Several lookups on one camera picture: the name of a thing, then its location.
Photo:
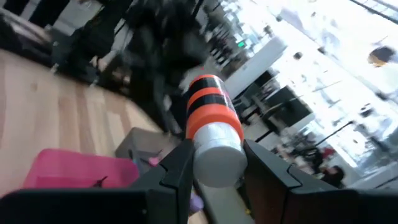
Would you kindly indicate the orange paint bottle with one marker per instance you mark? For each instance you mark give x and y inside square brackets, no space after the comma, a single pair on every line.
[214,149]

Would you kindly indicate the white building column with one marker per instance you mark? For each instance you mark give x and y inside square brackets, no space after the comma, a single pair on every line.
[258,65]

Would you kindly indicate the pink translucent plastic tray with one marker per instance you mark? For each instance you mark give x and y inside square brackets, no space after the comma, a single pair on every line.
[62,168]

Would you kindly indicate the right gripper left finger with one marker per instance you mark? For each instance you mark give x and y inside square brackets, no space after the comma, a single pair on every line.
[174,186]

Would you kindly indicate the green exit sign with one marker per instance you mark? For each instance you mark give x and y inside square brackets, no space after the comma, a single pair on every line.
[241,44]

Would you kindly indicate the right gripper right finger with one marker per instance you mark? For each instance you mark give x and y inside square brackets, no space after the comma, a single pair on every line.
[267,193]

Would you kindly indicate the purple paint bottle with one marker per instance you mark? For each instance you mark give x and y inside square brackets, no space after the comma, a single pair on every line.
[196,203]

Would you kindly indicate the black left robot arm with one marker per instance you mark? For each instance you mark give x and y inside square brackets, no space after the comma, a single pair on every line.
[161,46]

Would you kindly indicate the person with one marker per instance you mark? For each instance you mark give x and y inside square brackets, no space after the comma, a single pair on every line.
[334,174]

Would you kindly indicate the grey translucent plastic bin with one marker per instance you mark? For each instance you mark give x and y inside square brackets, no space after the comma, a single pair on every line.
[140,140]

